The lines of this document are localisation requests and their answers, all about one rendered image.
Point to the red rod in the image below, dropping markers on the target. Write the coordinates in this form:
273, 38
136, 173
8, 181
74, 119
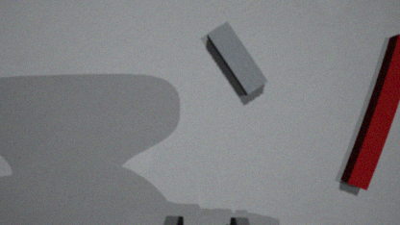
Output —
377, 120

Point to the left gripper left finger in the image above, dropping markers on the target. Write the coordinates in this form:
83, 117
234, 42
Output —
174, 220

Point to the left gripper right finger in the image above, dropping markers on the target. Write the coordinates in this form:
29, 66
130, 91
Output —
239, 221

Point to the grey rectangular block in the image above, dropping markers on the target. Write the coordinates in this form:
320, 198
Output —
236, 57

